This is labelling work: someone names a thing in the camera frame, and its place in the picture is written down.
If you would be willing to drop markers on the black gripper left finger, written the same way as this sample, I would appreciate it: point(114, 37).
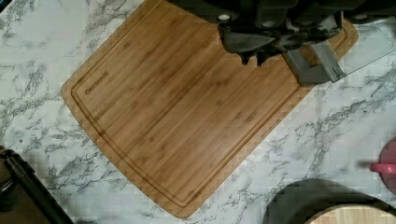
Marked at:
point(247, 42)

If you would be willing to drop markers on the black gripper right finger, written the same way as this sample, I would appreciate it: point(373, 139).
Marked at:
point(296, 35)

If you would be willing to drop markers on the bamboo cutting board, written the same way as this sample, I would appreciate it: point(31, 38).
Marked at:
point(171, 109)

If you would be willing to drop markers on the pink cup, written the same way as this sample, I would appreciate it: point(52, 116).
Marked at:
point(386, 166)

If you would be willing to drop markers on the dark pan with wooden lid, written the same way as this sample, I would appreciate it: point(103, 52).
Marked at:
point(301, 200)

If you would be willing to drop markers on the black cylindrical handle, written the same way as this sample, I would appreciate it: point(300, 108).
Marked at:
point(22, 174)

